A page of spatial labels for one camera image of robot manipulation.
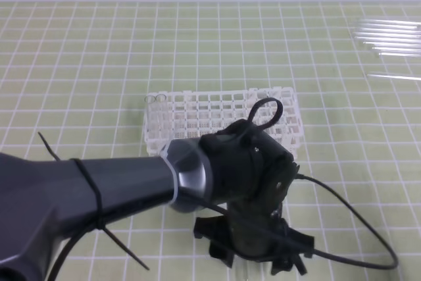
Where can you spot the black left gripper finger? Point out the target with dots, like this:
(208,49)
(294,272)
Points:
(217,231)
(288,245)

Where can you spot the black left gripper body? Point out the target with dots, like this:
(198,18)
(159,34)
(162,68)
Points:
(251,173)

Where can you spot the clear glass test tube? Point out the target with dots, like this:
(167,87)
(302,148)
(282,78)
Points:
(240,268)

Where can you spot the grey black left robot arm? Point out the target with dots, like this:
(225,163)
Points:
(46,202)

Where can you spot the white plastic test tube rack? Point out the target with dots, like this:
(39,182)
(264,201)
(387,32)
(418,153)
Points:
(195,113)

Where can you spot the glass test tube far left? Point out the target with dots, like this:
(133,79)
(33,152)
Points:
(151,114)

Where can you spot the glass test tube second row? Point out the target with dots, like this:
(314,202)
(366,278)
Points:
(388,34)

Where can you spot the glass test tube lone right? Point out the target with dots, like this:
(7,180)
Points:
(395,77)

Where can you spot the glass test tube top row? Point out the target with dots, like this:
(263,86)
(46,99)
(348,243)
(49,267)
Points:
(402,24)

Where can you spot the glass test tube fifth row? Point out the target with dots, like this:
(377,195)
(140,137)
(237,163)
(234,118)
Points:
(397,52)

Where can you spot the green checkered tablecloth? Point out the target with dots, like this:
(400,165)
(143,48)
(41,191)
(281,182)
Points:
(76,75)

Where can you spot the glass test tube fourth row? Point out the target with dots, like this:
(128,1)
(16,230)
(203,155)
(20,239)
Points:
(393,45)

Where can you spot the glass test tube third row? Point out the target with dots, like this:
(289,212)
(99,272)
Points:
(370,39)

